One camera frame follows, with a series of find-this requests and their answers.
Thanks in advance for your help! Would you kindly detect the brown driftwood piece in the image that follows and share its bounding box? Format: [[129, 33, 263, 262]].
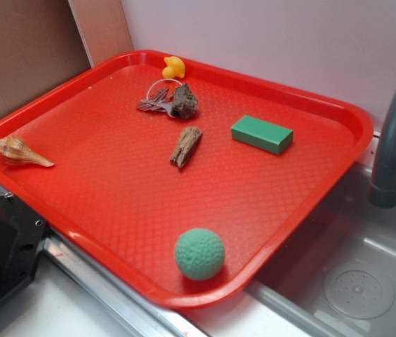
[[170, 126, 203, 169]]

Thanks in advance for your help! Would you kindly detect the green rectangular block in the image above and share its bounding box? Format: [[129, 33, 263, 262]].
[[231, 115, 294, 155]]

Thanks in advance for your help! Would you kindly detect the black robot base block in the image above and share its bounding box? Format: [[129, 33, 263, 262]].
[[0, 196, 47, 304]]

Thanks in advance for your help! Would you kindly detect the red plastic tray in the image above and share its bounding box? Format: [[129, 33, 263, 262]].
[[0, 51, 374, 309]]

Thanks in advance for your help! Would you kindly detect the dark porous rock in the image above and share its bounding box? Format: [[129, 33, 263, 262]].
[[171, 84, 199, 119]]

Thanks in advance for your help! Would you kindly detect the green dimpled foam ball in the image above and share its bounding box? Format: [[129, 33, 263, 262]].
[[174, 228, 225, 281]]

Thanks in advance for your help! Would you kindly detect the yellow rubber duck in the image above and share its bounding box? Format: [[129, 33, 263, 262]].
[[162, 56, 185, 79]]

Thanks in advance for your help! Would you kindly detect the light wooden board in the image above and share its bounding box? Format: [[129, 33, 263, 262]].
[[68, 0, 133, 67]]

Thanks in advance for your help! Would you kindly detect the tan spiral seashell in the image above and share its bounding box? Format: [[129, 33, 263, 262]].
[[0, 136, 55, 168]]

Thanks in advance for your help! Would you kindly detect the grey plastic sink basin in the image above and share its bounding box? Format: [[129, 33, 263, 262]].
[[246, 164, 396, 336]]

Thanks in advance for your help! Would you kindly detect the brown cardboard panel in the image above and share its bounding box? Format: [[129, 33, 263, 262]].
[[0, 1, 90, 119]]

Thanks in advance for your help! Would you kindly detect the metal key ring with keys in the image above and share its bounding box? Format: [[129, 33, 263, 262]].
[[136, 78, 181, 115]]

